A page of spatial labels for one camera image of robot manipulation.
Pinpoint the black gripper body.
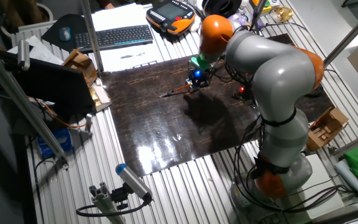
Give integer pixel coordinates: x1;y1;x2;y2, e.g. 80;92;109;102
187;66;213;88

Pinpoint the dark marble pattern mat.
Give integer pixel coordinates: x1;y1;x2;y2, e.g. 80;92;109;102
100;33;336;177

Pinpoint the orange black teach pendant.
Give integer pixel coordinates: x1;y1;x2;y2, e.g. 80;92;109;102
145;0;196;35

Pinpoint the purple plastic bag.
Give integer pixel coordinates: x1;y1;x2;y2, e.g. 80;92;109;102
227;12;265;31

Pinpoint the black filament spool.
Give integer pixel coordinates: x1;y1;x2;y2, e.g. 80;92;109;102
201;0;243;19

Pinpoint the thin black upright pole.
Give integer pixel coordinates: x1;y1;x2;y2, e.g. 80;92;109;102
249;0;267;32

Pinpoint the black computer keyboard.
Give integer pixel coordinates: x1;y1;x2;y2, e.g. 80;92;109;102
73;24;154;53

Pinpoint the gold foil box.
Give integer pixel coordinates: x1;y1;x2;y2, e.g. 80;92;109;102
88;85;112;113

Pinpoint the yellow green button box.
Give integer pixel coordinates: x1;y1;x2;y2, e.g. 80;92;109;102
249;0;272;14

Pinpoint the large white paper sheet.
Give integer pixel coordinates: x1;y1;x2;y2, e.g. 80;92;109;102
90;2;165;73

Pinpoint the golden translucent object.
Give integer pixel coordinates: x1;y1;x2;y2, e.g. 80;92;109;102
270;6;295;24

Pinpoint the black stand base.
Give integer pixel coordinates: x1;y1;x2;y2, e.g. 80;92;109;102
303;83;326;98

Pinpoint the brown box with flaps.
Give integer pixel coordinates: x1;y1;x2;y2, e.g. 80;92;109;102
62;49;98;88

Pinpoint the open cardboard box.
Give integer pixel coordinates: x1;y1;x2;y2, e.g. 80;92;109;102
305;106;350;152

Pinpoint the black mouse pad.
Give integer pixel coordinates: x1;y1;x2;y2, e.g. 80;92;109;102
41;14;88;52

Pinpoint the black flat monitor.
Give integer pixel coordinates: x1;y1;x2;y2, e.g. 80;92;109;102
0;51;96;114

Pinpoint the grey blue computer mouse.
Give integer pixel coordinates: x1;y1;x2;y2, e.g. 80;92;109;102
58;26;71;42

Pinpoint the short aluminium profile stub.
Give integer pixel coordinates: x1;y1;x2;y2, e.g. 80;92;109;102
88;182;126;224

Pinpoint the blue tissue pack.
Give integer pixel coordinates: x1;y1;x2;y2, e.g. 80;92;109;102
37;128;73;158

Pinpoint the stack of white papers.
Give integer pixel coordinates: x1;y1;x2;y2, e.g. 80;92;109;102
7;35;64;65

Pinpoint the white flat board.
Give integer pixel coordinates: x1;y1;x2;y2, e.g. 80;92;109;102
300;154;345;219

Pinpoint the white round bin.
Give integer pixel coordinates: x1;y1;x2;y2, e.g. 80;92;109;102
0;2;55;39

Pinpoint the long aluminium profile beam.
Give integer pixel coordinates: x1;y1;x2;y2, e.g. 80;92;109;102
0;43;70;169

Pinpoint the pale blue rolled sheet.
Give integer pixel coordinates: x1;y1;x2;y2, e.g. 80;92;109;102
334;159;358;203

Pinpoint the green gripper mount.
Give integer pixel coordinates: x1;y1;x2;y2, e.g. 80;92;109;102
190;54;213;71

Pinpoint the small silver bracket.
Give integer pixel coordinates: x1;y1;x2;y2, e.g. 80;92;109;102
84;113;94;135

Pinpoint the silver camera blue tip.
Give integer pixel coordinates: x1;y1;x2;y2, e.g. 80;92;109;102
115;163;154;202

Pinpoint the upright aluminium post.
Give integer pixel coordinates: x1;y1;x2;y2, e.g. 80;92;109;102
80;0;104;73

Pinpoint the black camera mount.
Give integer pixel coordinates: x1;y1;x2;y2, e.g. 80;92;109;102
110;182;134;211

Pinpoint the orange cable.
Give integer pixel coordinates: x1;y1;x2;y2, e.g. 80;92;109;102
28;96;88;129

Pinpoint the black camera cable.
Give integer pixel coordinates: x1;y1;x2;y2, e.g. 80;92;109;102
75;198;152;218

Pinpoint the silver stand post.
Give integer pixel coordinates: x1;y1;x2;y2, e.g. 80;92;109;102
323;2;358;68

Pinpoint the horizontal aluminium rail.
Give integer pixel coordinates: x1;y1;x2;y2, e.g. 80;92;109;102
332;127;358;158

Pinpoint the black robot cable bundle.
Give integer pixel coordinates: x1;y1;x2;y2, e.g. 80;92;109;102
233;116;356;215

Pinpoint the silver bar camera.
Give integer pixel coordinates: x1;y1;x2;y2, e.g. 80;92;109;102
17;39;31;72

